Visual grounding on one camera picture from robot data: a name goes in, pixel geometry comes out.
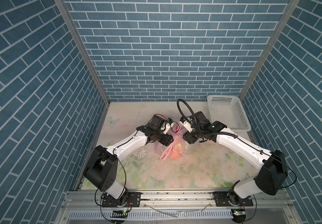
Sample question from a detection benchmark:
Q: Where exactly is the pink plastic bag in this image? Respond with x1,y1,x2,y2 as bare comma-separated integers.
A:
155,130,196,161

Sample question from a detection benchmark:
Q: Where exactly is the white plastic mesh basket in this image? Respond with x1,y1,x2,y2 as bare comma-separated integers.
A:
207,95,251,132

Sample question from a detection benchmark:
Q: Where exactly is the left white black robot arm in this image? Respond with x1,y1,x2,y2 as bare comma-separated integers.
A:
83,114,174,204

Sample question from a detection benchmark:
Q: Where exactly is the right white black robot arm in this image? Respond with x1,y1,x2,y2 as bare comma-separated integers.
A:
180,112,289,205

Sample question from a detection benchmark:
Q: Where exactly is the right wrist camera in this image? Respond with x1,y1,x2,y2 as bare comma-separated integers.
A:
180,117,193,133

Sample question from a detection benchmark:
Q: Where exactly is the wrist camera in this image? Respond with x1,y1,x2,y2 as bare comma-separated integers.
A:
180,117,193,133
162,118,174,134

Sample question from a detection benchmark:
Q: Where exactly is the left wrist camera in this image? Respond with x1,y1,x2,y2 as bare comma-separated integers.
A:
162,118,174,134

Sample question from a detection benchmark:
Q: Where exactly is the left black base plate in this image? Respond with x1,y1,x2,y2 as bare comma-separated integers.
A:
102,192,141,208

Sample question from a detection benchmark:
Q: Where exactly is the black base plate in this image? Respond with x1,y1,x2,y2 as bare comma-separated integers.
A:
102,192,141,208
212,191,253,207

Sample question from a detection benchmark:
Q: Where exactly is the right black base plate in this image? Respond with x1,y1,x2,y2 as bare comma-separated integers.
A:
212,191,253,207

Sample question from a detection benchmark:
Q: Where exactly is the aluminium mounting rail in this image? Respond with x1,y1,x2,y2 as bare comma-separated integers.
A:
61,189,293,210

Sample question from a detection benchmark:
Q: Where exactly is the white slotted cable duct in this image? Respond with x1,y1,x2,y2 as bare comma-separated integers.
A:
68,209,233,221

